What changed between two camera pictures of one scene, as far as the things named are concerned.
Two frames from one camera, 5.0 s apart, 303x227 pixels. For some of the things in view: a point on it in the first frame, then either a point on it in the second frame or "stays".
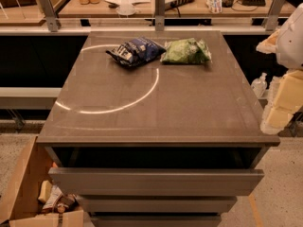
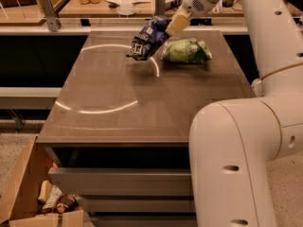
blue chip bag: (136, 51) to (151, 36)
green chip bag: (185, 51) stays
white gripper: (292, 43) to (194, 3)
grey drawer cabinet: (163, 145) stays
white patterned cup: (214, 6) stays
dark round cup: (227, 0) stays
